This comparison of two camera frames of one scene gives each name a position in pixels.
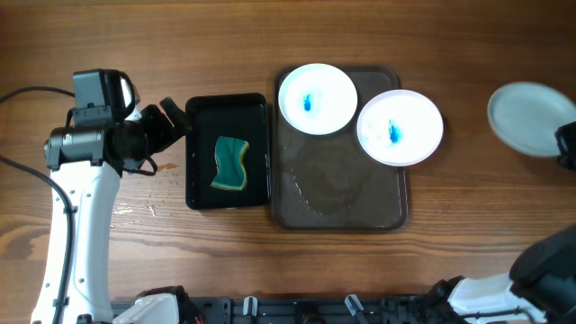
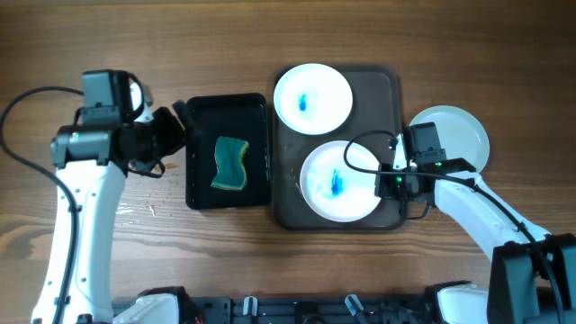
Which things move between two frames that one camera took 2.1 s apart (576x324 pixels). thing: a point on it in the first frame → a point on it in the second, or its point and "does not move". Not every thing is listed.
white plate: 400,128 → 334,190
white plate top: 318,99 does not move
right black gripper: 566,136 → 383,188
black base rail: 315,310 does not move
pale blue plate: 526,116 → 459,133
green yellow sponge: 228,155 does not move
